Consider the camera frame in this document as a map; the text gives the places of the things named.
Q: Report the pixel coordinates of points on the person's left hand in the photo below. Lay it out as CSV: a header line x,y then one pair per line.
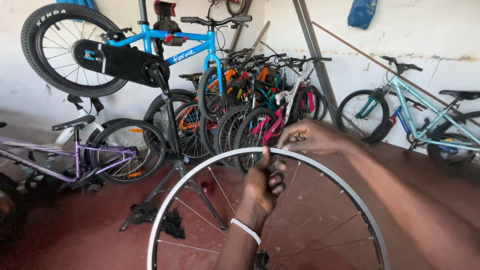
x,y
257,187

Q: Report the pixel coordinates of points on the person's right hand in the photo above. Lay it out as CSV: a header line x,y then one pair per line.
x,y
318,138

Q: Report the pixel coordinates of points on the silver spoked bicycle wheel rim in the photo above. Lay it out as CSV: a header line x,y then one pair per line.
x,y
339,180

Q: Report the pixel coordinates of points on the row of parked bicycles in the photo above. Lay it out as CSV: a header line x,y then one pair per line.
x,y
258,97

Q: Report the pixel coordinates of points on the grey metal bars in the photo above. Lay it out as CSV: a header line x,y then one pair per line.
x,y
317,60

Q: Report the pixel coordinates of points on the small blue red bicycle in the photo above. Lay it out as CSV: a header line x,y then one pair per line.
x,y
401,118

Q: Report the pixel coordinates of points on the long brown rod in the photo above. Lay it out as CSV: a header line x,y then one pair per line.
x,y
360,52

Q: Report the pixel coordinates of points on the black rag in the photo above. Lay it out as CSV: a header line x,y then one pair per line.
x,y
165,221

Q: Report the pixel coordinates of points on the light teal bicycle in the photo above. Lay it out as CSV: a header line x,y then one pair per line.
x,y
416,112

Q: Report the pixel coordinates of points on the black bicycle repair stand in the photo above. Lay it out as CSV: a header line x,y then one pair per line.
x,y
173,127

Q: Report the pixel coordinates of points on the wooden stick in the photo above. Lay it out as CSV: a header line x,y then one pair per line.
x,y
258,37

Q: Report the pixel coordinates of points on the blue plastic bag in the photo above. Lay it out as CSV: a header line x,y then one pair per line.
x,y
362,13

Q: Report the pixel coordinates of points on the hanging bicycle wheel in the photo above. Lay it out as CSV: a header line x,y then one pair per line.
x,y
236,5

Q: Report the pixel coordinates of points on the blue children's bicycle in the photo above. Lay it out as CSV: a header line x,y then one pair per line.
x,y
123,63

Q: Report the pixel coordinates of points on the purple bicycle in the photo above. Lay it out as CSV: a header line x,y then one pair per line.
x,y
77,153

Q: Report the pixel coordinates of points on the white bicycle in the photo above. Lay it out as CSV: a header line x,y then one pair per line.
x,y
67,137

